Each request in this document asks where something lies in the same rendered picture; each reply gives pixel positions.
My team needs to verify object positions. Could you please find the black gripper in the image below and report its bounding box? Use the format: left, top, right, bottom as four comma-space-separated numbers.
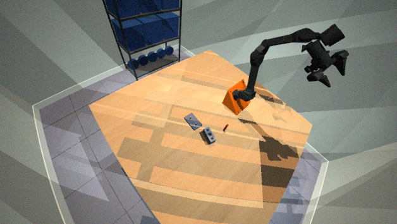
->
307, 50, 349, 87

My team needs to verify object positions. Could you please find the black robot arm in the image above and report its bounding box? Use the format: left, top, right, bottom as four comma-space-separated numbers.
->
232, 24, 345, 101

